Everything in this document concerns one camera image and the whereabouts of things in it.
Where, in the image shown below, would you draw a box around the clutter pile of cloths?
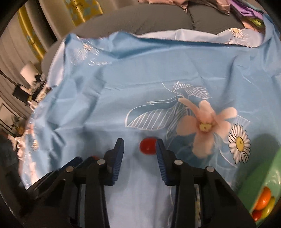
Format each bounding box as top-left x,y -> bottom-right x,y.
27,74 -> 51,105

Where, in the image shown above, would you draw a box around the blue floral cloth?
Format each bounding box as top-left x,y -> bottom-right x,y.
20,15 -> 280,227

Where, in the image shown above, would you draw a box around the green plastic bowl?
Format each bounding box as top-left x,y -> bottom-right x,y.
238,151 -> 280,213

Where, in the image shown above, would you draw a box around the pink clothes pile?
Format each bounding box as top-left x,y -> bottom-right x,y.
138,0 -> 231,15

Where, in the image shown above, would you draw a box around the large green oval fruit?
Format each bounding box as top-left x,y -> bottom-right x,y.
261,197 -> 275,219

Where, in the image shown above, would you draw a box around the black stand device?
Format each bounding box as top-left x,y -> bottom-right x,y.
0,70 -> 31,105

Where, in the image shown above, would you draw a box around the large red tomato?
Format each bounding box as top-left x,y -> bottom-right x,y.
252,210 -> 262,222

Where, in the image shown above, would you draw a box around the grey sofa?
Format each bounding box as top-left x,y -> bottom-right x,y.
40,3 -> 264,75

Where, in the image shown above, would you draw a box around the purple clothes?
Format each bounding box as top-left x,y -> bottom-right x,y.
230,1 -> 265,30

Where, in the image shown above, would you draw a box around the orange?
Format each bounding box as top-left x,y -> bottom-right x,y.
254,187 -> 272,210

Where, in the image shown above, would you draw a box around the yellow patterned curtain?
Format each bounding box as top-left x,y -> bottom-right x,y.
16,0 -> 103,62

